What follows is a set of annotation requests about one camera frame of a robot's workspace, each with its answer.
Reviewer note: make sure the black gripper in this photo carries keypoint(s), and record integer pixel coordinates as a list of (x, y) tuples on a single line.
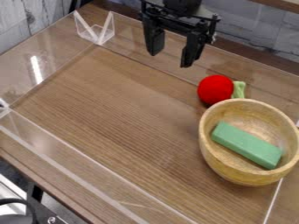
[(180, 16)]

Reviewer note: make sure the red plush fruit green leaf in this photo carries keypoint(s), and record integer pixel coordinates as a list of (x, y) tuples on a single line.
[(217, 88)]

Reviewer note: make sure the wooden bowl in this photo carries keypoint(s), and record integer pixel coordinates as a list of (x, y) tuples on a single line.
[(263, 121)]

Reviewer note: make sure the green rectangular block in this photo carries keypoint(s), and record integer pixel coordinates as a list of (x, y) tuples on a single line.
[(248, 146)]

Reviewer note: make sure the clear acrylic tray wall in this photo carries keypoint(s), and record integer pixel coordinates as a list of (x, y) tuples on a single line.
[(68, 144)]

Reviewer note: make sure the black metal table frame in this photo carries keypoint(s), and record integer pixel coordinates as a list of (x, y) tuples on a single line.
[(44, 214)]

